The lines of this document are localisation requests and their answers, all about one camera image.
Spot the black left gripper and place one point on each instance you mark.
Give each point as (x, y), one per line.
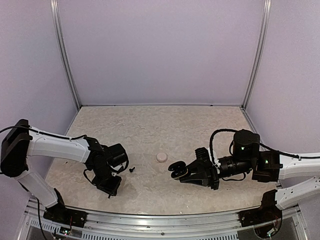
(110, 189)

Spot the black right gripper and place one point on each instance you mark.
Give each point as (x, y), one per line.
(200, 178)

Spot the black earbud charging case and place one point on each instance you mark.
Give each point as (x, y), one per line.
(178, 169)

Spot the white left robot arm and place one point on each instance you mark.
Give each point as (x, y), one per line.
(23, 141)

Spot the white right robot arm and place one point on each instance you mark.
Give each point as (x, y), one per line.
(248, 156)

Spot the pink round lid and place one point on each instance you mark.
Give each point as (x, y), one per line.
(161, 157)

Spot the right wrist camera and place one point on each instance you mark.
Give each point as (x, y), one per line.
(203, 156)

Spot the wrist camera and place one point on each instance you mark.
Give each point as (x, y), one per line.
(119, 159)
(203, 156)

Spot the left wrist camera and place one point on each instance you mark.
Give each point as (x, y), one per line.
(119, 159)

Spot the front aluminium rail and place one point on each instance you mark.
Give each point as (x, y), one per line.
(102, 225)

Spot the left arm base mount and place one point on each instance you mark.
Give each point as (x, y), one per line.
(66, 216)

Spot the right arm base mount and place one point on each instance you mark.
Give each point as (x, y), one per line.
(259, 215)

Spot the right aluminium frame post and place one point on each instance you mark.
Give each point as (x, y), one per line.
(267, 4)

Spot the aluminium frame post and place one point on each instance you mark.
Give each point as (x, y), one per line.
(54, 6)
(267, 4)

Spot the left aluminium frame post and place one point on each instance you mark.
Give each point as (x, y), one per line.
(54, 6)

